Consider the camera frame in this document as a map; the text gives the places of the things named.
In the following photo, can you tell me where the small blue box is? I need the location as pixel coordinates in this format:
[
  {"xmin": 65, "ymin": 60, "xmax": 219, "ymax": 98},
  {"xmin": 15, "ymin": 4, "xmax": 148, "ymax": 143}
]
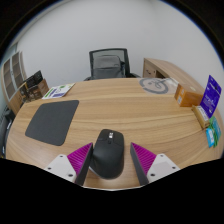
[{"xmin": 205, "ymin": 127, "xmax": 215, "ymax": 149}]

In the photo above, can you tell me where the wooden shelf unit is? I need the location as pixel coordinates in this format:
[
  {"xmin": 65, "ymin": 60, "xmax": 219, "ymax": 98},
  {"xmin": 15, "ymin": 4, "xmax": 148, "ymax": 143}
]
[{"xmin": 0, "ymin": 50, "xmax": 29, "ymax": 116}]

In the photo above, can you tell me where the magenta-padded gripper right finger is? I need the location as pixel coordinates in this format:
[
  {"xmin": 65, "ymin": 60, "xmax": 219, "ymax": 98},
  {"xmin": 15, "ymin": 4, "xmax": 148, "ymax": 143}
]
[{"xmin": 130, "ymin": 142, "xmax": 181, "ymax": 186}]

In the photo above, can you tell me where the green box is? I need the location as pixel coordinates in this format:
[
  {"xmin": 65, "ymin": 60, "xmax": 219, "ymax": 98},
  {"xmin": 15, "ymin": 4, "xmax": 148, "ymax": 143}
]
[{"xmin": 209, "ymin": 115, "xmax": 222, "ymax": 148}]

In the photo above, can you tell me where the black mesh office chair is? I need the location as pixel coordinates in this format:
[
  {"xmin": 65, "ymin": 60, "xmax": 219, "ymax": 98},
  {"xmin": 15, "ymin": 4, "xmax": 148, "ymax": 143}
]
[{"xmin": 83, "ymin": 48, "xmax": 142, "ymax": 82}]

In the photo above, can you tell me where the wooden side desk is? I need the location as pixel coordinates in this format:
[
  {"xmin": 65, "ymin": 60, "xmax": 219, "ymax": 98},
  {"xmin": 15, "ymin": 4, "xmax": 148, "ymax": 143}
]
[{"xmin": 142, "ymin": 57, "xmax": 201, "ymax": 91}]

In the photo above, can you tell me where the grey backpack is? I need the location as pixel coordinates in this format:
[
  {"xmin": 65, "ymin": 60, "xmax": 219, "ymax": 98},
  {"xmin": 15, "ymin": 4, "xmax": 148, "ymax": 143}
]
[{"xmin": 92, "ymin": 54, "xmax": 125, "ymax": 80}]

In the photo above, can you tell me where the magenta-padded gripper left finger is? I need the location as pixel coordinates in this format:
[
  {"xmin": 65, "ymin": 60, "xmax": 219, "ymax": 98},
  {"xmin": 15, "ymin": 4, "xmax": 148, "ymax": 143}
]
[{"xmin": 44, "ymin": 142, "xmax": 94, "ymax": 187}]

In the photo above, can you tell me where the small yellow box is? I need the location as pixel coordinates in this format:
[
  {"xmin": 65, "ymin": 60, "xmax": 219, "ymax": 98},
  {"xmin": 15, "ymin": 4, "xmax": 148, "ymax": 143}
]
[{"xmin": 191, "ymin": 104, "xmax": 211, "ymax": 130}]

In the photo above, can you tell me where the small brown cardboard box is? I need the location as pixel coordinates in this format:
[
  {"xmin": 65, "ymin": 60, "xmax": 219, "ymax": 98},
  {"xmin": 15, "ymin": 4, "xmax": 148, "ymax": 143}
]
[{"xmin": 18, "ymin": 82, "xmax": 30, "ymax": 104}]

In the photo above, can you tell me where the white sticker sheet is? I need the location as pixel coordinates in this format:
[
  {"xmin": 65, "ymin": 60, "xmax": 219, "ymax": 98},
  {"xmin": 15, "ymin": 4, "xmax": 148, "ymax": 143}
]
[{"xmin": 41, "ymin": 83, "xmax": 76, "ymax": 100}]

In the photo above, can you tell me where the orange-brown box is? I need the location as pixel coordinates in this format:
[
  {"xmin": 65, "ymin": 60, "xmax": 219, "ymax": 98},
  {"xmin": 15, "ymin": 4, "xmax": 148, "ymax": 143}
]
[{"xmin": 174, "ymin": 83, "xmax": 204, "ymax": 108}]

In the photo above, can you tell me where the large brown cardboard box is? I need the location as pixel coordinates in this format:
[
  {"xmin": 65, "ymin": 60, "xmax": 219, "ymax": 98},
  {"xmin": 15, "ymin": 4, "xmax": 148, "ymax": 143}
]
[{"xmin": 28, "ymin": 78, "xmax": 50, "ymax": 101}]

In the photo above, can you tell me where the black computer mouse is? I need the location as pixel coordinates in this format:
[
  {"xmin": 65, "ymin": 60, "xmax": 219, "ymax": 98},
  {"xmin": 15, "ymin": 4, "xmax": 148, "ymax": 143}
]
[{"xmin": 89, "ymin": 128, "xmax": 125, "ymax": 180}]

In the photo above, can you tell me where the dark grey mouse pad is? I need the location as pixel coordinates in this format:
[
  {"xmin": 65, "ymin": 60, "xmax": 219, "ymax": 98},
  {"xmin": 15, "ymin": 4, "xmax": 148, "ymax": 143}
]
[{"xmin": 24, "ymin": 99, "xmax": 80, "ymax": 147}]

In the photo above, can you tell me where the clear bag with grey ring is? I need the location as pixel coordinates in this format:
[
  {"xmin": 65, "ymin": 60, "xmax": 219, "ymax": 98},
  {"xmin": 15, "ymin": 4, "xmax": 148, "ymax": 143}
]
[{"xmin": 138, "ymin": 77, "xmax": 180, "ymax": 96}]

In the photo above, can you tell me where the black padded office chair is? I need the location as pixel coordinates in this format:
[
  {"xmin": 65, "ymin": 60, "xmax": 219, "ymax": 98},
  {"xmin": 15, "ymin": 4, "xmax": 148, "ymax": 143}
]
[{"xmin": 0, "ymin": 106, "xmax": 16, "ymax": 158}]

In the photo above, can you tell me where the black box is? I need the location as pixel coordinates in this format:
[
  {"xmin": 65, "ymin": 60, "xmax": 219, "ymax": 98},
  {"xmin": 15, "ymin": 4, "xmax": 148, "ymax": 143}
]
[{"xmin": 25, "ymin": 70, "xmax": 44, "ymax": 89}]

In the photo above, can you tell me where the purple card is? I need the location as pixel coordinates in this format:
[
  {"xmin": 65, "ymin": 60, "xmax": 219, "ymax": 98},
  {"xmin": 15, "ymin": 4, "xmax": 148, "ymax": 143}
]
[{"xmin": 200, "ymin": 74, "xmax": 222, "ymax": 119}]

